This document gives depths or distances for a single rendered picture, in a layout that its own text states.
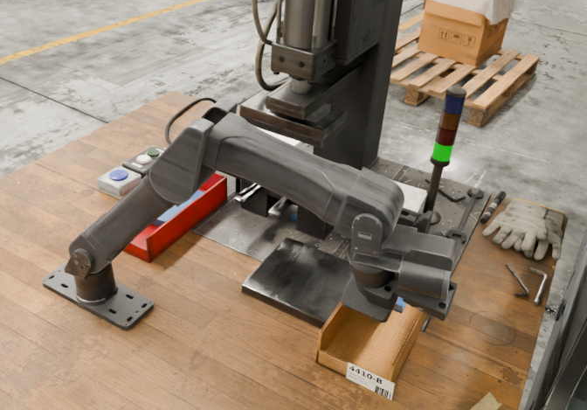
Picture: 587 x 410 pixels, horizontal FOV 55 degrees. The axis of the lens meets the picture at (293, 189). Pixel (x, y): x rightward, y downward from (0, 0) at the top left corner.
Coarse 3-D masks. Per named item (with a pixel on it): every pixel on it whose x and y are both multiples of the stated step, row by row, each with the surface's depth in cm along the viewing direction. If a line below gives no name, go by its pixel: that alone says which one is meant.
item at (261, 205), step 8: (248, 184) 116; (264, 192) 115; (272, 192) 114; (248, 200) 118; (256, 200) 117; (264, 200) 116; (272, 200) 118; (248, 208) 120; (256, 208) 118; (264, 208) 117; (304, 208) 112; (264, 216) 118; (304, 216) 113; (312, 216) 112; (296, 224) 115; (304, 224) 114; (312, 224) 113; (320, 224) 112; (328, 224) 113; (304, 232) 115; (312, 232) 114; (320, 232) 112; (328, 232) 114
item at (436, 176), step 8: (448, 88) 106; (456, 88) 106; (456, 96) 104; (464, 96) 105; (432, 160) 113; (440, 168) 114; (432, 176) 116; (440, 176) 116; (432, 184) 117; (432, 192) 118; (432, 200) 119; (424, 208) 121; (432, 208) 120; (432, 216) 121; (440, 216) 122; (432, 224) 120
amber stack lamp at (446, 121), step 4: (444, 112) 107; (440, 116) 109; (444, 116) 108; (448, 116) 107; (452, 116) 107; (456, 116) 107; (460, 116) 108; (440, 120) 109; (444, 120) 108; (448, 120) 107; (452, 120) 107; (456, 120) 107; (440, 124) 109; (444, 124) 108; (448, 124) 108; (452, 124) 108; (456, 124) 108; (444, 128) 109; (448, 128) 108; (452, 128) 108; (456, 128) 109
